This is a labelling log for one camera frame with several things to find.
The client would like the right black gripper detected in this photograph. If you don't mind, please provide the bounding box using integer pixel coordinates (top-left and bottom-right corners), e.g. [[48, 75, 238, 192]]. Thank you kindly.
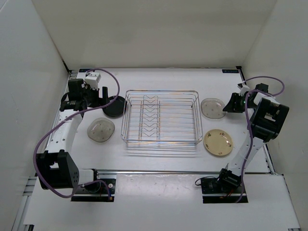
[[223, 92, 257, 113]]

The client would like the black round plate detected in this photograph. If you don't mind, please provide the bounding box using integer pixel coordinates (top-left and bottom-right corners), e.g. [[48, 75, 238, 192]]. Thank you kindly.
[[103, 96, 127, 118]]

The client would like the clear glass plate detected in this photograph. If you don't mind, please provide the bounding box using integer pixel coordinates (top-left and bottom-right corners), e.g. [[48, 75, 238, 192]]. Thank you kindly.
[[87, 117, 115, 142], [200, 98, 226, 119]]

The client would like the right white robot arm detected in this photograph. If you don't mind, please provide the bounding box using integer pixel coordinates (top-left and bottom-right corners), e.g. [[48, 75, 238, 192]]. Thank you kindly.
[[216, 83, 289, 193]]

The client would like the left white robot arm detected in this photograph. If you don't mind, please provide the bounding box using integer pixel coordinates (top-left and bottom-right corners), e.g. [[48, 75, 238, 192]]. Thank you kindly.
[[36, 77, 101, 193]]

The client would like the cream floral plate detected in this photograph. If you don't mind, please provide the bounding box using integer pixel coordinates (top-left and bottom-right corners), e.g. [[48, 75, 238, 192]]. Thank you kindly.
[[203, 129, 233, 157]]

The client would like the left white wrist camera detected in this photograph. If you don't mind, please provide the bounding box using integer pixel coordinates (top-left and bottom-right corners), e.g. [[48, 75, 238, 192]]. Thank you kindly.
[[84, 72, 101, 90]]

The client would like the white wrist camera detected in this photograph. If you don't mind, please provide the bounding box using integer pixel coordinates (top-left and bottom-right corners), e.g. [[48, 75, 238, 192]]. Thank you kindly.
[[84, 72, 101, 90], [237, 83, 250, 97]]

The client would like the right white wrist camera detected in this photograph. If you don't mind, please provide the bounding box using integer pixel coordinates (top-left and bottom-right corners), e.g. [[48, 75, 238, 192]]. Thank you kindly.
[[237, 83, 250, 97]]

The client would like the chrome wire dish rack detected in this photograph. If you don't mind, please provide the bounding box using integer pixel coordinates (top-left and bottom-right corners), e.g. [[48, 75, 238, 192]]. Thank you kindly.
[[121, 90, 203, 145]]

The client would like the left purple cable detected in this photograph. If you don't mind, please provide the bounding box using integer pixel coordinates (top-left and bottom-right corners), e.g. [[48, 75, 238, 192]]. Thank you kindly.
[[33, 68, 121, 199]]

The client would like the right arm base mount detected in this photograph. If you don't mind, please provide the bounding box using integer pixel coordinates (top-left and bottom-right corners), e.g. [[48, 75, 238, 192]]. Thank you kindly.
[[194, 176, 248, 204]]

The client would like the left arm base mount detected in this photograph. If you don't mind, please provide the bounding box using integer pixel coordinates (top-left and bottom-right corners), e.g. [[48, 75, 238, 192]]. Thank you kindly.
[[71, 175, 116, 203]]

